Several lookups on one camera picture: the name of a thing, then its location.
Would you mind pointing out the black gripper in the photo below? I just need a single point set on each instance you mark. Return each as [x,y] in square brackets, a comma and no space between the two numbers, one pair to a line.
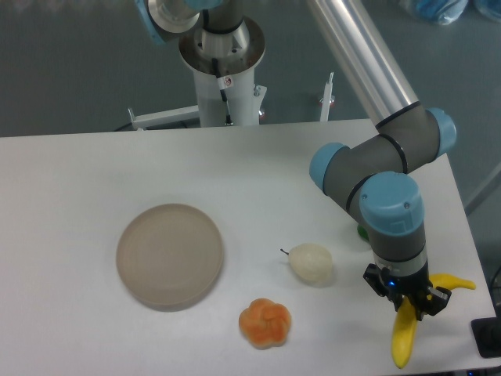
[429,300]

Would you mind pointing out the yellow banana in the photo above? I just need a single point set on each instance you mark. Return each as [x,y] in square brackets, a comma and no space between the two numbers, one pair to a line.
[405,325]

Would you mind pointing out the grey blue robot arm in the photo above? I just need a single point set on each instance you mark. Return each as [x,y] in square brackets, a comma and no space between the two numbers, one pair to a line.
[371,181]

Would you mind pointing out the green fruit behind arm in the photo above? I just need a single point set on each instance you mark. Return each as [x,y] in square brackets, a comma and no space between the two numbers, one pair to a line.
[362,232]

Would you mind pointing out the black device at table edge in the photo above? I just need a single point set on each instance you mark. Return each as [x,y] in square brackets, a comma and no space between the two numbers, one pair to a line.
[486,333]

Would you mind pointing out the pale white pear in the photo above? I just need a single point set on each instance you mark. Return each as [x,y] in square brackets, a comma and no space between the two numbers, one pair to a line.
[311,262]

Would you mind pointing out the orange knotted bread roll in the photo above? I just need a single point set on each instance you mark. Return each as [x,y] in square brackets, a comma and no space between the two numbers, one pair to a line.
[265,324]

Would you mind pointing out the beige round plate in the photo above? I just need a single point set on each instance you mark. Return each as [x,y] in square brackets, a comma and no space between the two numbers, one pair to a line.
[170,256]

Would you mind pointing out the blue plastic bag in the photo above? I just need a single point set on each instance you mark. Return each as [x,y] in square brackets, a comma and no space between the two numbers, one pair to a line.
[445,12]

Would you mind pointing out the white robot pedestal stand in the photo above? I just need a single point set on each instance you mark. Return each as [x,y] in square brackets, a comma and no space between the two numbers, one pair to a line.
[223,64]

